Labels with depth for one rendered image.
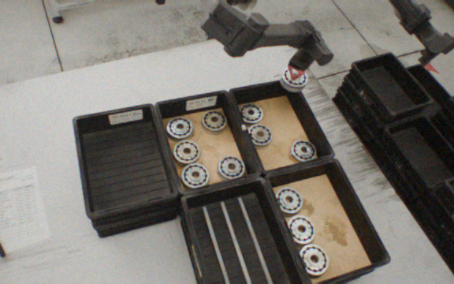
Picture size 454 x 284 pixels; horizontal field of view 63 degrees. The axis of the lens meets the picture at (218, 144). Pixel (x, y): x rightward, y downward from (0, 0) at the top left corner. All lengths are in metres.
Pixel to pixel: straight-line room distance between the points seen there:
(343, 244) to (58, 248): 1.01
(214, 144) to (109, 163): 0.41
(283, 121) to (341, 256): 0.58
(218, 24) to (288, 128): 0.77
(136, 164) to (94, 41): 1.78
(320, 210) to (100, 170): 0.82
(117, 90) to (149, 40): 1.29
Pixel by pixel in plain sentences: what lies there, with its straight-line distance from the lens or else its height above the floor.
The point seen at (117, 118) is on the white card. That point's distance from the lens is 1.47.
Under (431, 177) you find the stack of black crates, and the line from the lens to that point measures 2.37.
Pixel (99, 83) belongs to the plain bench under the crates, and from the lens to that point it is 1.85.
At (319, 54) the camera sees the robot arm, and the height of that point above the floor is 1.25.
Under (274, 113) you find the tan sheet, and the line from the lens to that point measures 1.61.
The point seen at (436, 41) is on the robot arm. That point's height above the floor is 1.33.
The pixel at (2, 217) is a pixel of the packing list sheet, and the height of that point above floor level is 0.70.
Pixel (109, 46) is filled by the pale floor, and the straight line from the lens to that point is 3.02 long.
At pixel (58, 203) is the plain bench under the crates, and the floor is 0.70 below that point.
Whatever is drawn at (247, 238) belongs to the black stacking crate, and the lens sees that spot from 1.34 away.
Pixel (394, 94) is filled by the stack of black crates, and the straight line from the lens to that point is 2.44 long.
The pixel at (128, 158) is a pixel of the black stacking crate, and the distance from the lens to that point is 1.45.
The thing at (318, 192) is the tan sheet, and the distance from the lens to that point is 1.47.
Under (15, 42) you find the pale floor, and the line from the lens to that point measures 3.20.
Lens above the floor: 2.08
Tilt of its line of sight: 58 degrees down
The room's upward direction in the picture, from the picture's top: 12 degrees clockwise
